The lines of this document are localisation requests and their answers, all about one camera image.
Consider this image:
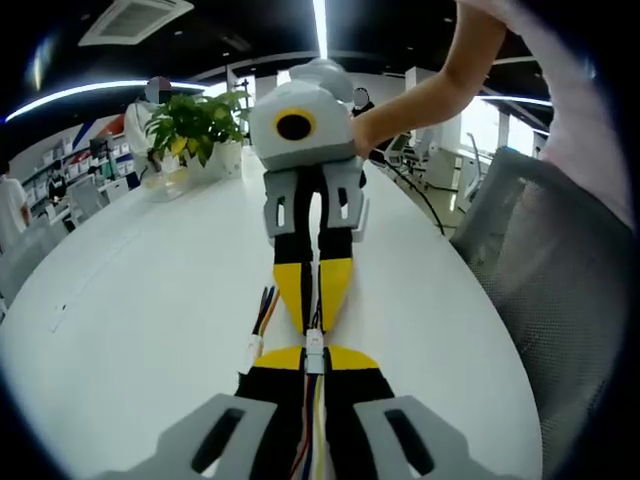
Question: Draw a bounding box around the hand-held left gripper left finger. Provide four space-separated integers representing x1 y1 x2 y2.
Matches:
94 346 307 480

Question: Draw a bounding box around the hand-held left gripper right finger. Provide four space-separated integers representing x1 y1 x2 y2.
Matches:
319 344 506 480

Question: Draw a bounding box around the multicoloured JST connector cable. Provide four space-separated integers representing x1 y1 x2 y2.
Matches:
288 349 329 480
247 285 282 361
304 298 327 354

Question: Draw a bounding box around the straight ceiling light strip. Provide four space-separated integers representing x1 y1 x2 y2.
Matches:
311 0 332 61

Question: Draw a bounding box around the white office chair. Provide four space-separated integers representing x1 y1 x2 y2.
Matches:
68 176 110 222
463 131 497 212
398 130 432 177

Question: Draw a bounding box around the green potted plant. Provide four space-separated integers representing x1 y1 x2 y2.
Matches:
143 90 252 181

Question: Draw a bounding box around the long ceiling light strip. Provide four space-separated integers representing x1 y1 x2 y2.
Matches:
3 78 154 123

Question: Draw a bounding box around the ceiling air conditioner vent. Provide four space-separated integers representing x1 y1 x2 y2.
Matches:
77 0 195 48

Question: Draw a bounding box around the clear plastic container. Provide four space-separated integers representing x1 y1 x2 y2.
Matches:
139 166 195 204

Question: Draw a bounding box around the storage shelving with boxes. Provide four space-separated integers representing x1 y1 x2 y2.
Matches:
18 133 137 201

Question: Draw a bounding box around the grey mesh office chair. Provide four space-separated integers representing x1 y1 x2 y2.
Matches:
448 146 629 480

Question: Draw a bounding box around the person's own upper body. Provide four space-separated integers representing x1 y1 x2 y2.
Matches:
455 0 639 230

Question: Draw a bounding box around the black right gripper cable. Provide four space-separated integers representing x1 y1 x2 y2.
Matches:
366 148 457 237

